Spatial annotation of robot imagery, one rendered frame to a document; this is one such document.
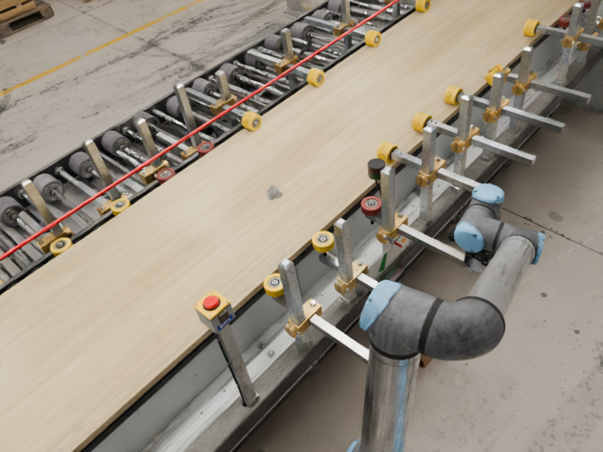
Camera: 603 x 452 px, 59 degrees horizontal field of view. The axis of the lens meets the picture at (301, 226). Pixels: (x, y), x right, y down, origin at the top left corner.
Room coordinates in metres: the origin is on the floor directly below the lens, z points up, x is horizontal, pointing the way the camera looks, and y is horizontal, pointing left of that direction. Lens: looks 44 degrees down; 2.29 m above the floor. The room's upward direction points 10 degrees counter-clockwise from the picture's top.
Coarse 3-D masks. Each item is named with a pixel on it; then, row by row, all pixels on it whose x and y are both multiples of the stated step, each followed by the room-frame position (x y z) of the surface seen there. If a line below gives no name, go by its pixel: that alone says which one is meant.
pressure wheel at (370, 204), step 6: (366, 198) 1.49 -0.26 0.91; (372, 198) 1.49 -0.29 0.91; (378, 198) 1.48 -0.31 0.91; (366, 204) 1.46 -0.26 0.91; (372, 204) 1.46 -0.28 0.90; (378, 204) 1.45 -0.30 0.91; (366, 210) 1.43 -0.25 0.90; (372, 210) 1.42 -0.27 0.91; (378, 210) 1.43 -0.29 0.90; (372, 222) 1.46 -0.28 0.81
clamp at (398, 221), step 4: (396, 216) 1.40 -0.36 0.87; (404, 216) 1.40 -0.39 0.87; (396, 220) 1.39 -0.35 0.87; (400, 220) 1.38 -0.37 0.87; (404, 220) 1.38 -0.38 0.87; (396, 224) 1.36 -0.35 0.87; (400, 224) 1.36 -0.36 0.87; (380, 228) 1.36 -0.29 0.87; (396, 228) 1.35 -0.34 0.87; (380, 232) 1.34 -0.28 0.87; (384, 232) 1.33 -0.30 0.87; (388, 232) 1.33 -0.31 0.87; (392, 232) 1.33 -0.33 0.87; (396, 232) 1.34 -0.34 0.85; (376, 236) 1.34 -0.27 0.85; (380, 236) 1.33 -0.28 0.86; (388, 236) 1.32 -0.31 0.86; (392, 236) 1.33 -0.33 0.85; (396, 236) 1.34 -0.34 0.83; (380, 240) 1.33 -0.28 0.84; (384, 240) 1.32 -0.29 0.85; (384, 244) 1.32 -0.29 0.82
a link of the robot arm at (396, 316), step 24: (384, 288) 0.65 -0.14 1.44; (408, 288) 0.65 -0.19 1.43; (384, 312) 0.60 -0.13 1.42; (408, 312) 0.59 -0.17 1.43; (432, 312) 0.57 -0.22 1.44; (384, 336) 0.58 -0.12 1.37; (408, 336) 0.55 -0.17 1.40; (384, 360) 0.57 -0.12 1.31; (408, 360) 0.56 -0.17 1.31; (384, 384) 0.55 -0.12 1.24; (408, 384) 0.55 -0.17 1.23; (384, 408) 0.54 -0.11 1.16; (408, 408) 0.54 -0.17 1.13; (384, 432) 0.52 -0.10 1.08
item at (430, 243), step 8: (368, 216) 1.46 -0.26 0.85; (376, 216) 1.43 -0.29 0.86; (400, 232) 1.34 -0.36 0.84; (408, 232) 1.32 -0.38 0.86; (416, 232) 1.31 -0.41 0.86; (416, 240) 1.29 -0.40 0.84; (424, 240) 1.27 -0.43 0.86; (432, 240) 1.26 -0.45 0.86; (432, 248) 1.24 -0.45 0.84; (440, 248) 1.22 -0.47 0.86; (448, 248) 1.21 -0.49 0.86; (448, 256) 1.19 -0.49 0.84; (456, 256) 1.17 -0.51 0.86; (464, 256) 1.16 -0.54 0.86; (464, 264) 1.14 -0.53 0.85
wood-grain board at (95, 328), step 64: (448, 0) 3.10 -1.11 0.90; (512, 0) 2.95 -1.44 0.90; (576, 0) 2.81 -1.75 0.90; (384, 64) 2.49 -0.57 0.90; (448, 64) 2.38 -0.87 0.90; (320, 128) 2.01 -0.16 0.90; (384, 128) 1.93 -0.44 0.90; (192, 192) 1.72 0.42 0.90; (256, 192) 1.65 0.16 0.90; (320, 192) 1.58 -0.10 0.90; (64, 256) 1.47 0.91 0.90; (128, 256) 1.41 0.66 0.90; (192, 256) 1.35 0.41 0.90; (256, 256) 1.30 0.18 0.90; (0, 320) 1.21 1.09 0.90; (64, 320) 1.16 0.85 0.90; (128, 320) 1.11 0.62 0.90; (192, 320) 1.07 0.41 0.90; (0, 384) 0.95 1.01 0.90; (64, 384) 0.91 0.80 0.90; (128, 384) 0.87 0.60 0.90; (0, 448) 0.74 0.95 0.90; (64, 448) 0.71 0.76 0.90
